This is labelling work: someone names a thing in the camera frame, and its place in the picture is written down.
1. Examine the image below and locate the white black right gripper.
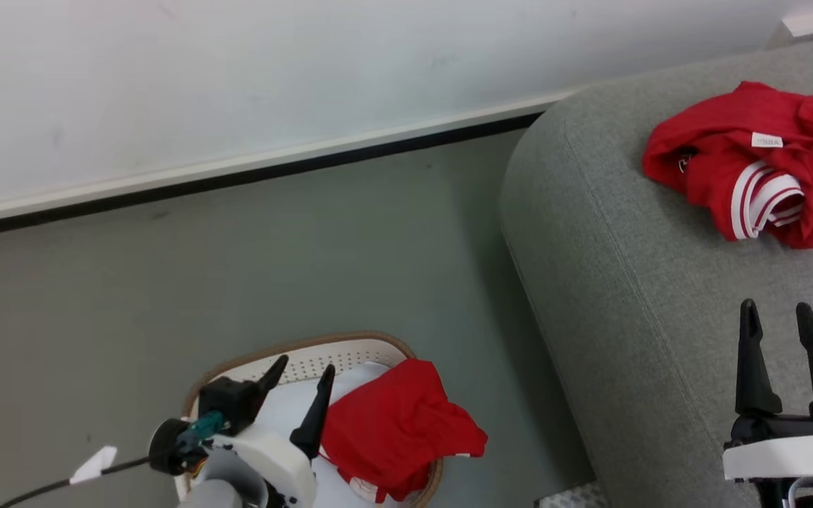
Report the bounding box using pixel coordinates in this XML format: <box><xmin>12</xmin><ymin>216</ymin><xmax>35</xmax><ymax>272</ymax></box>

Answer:
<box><xmin>722</xmin><ymin>298</ymin><xmax>813</xmax><ymax>485</ymax></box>

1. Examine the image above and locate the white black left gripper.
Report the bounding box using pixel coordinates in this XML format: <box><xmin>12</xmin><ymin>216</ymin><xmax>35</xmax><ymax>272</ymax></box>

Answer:
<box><xmin>149</xmin><ymin>354</ymin><xmax>337</xmax><ymax>508</ymax></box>

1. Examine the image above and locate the red shirt with striped collar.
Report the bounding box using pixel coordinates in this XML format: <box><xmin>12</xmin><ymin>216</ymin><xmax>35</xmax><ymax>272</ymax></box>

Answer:
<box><xmin>642</xmin><ymin>81</ymin><xmax>813</xmax><ymax>250</ymax></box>

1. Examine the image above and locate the white garment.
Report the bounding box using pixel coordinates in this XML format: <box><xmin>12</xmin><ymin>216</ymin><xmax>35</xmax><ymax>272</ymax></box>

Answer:
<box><xmin>255</xmin><ymin>361</ymin><xmax>414</xmax><ymax>508</ymax></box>

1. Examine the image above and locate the red garment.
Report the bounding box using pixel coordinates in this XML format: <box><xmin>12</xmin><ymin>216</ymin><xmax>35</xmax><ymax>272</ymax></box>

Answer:
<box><xmin>318</xmin><ymin>358</ymin><xmax>488</xmax><ymax>503</ymax></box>

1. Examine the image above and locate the grey fabric sofa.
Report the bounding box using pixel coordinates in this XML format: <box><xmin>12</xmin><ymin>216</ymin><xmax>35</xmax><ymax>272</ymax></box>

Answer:
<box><xmin>498</xmin><ymin>32</ymin><xmax>813</xmax><ymax>508</ymax></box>

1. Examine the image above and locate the cream plastic laundry basket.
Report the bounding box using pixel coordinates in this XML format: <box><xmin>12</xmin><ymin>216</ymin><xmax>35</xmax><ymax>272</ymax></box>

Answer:
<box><xmin>174</xmin><ymin>330</ymin><xmax>444</xmax><ymax>508</ymax></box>

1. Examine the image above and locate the white baseboard with black strip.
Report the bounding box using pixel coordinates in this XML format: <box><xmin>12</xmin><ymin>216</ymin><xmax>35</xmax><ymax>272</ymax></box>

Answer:
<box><xmin>0</xmin><ymin>88</ymin><xmax>578</xmax><ymax>241</ymax></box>

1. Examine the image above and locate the white patterned floor mat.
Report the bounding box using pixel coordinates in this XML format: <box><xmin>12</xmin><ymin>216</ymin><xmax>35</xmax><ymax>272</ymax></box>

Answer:
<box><xmin>534</xmin><ymin>481</ymin><xmax>608</xmax><ymax>508</ymax></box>

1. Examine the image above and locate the white box with grey side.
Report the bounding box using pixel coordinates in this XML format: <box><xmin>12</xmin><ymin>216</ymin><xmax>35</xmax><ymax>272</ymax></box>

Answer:
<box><xmin>766</xmin><ymin>11</ymin><xmax>813</xmax><ymax>49</ymax></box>

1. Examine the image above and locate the white cable tag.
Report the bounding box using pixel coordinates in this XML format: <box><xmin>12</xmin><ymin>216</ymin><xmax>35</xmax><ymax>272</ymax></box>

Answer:
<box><xmin>69</xmin><ymin>446</ymin><xmax>118</xmax><ymax>485</ymax></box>

